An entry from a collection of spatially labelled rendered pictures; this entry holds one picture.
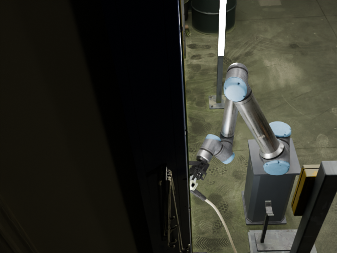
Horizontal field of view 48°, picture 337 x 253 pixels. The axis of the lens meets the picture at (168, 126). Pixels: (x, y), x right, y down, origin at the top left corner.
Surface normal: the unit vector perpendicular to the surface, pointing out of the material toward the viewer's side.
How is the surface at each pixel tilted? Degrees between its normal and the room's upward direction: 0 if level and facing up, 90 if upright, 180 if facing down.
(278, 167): 95
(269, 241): 0
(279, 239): 0
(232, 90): 83
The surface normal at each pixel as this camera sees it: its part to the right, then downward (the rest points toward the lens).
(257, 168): -0.07, -0.70
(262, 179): -0.01, 0.71
